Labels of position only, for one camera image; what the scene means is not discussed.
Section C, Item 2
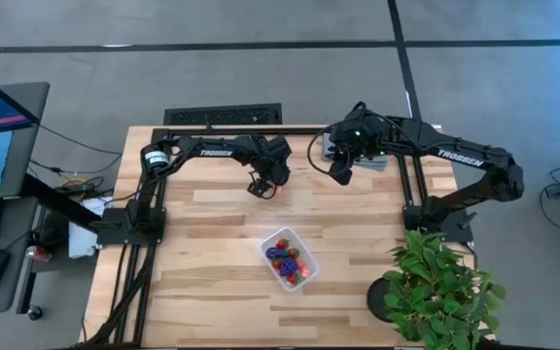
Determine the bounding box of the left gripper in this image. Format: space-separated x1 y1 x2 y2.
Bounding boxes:
246 134 295 200

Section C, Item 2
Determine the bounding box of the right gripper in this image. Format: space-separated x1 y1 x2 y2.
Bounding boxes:
327 107 389 188

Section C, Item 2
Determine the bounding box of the white box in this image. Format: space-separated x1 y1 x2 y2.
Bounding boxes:
67 196 112 260

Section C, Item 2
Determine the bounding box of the grey computer desk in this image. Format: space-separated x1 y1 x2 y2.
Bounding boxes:
0 81 52 317

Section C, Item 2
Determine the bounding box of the black desk support bar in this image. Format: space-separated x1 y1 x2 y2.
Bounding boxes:
19 172 105 233

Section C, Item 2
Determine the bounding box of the black plant pot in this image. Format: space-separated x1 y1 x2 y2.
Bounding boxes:
366 277 401 324

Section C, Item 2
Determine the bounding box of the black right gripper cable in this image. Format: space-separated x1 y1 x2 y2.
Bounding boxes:
305 100 383 177

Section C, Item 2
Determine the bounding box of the black power adapter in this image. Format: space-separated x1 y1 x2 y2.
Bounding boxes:
54 177 107 196

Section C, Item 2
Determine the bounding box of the clear plastic tupperware container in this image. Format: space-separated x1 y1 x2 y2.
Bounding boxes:
259 226 321 294

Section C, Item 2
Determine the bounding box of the black floor vent grille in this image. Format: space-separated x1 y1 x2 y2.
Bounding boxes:
163 102 284 126

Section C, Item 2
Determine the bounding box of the small red can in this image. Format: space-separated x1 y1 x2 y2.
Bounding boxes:
25 244 54 264

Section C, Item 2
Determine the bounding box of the green leafy plant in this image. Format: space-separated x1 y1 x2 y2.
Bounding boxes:
384 228 508 350

